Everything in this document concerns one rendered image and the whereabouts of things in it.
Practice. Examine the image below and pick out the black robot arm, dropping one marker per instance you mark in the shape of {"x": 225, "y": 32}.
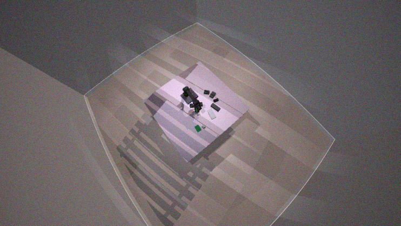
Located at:
{"x": 186, "y": 93}

